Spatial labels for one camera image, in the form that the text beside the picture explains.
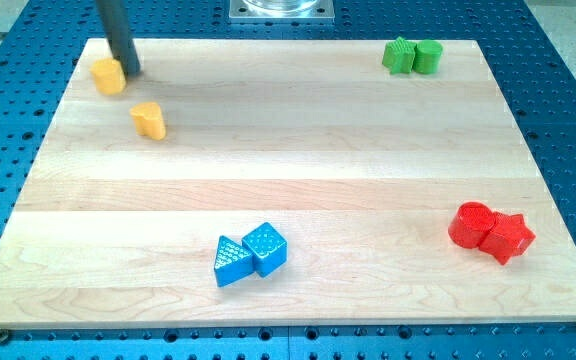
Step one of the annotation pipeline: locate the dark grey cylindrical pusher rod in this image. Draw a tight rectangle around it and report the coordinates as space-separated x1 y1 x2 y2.
95 0 141 76

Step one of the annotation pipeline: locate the yellow hexagon block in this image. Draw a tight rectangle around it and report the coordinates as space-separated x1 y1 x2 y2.
90 58 126 95

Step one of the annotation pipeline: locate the yellow heart block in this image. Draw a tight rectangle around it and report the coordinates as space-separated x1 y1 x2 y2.
129 102 166 140

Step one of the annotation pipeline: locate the blue perforated table plate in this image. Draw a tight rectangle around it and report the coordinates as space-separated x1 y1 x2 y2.
0 0 576 359

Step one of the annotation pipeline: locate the light wooden board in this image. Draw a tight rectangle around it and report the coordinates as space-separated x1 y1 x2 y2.
0 38 576 329

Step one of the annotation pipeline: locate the blue triangle block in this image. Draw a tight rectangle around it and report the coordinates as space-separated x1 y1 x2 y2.
213 236 254 287

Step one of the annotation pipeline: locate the blue cube block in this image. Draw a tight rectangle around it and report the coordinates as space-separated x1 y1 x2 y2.
242 222 287 277

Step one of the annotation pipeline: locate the green star block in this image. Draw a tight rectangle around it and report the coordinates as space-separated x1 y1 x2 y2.
382 37 417 74

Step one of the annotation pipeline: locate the green cylinder block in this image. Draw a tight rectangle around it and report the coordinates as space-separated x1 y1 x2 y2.
412 39 443 74

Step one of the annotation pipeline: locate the red cylinder block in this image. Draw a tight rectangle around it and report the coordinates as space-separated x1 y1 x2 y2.
448 202 495 249

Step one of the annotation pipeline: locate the red star block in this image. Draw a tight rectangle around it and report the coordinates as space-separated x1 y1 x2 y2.
478 212 536 265

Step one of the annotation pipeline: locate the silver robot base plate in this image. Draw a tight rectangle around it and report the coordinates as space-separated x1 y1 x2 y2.
228 0 335 23

